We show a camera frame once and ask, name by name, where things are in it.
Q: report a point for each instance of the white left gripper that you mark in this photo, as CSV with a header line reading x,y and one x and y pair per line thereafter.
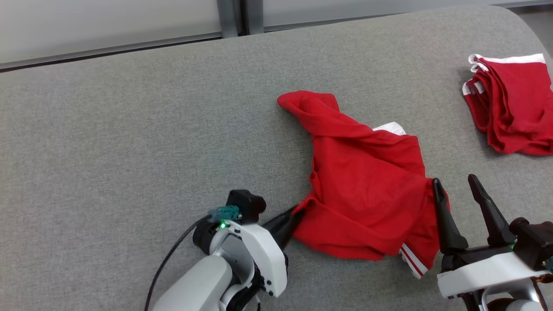
x,y
268,259

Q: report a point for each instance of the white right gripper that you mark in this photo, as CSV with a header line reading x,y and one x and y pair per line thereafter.
x,y
479,270

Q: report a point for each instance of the red shirt white sleeves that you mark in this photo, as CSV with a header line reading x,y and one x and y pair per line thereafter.
x,y
367,190

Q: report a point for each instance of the red shorts white waistband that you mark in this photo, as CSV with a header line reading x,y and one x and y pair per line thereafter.
x,y
514,108

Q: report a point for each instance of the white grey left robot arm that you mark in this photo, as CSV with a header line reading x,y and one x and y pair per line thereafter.
x,y
198,285

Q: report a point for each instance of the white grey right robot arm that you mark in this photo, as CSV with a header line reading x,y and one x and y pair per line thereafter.
x,y
510,300

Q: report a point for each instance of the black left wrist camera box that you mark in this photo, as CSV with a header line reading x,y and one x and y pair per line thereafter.
x,y
246,205

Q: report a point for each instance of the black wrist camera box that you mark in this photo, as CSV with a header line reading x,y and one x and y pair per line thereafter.
x,y
246,205
533,242

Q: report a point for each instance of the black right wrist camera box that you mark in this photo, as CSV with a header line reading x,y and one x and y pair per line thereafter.
x,y
533,242

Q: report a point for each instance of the grey partition foot post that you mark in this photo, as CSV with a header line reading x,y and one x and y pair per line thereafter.
x,y
255,16
227,17

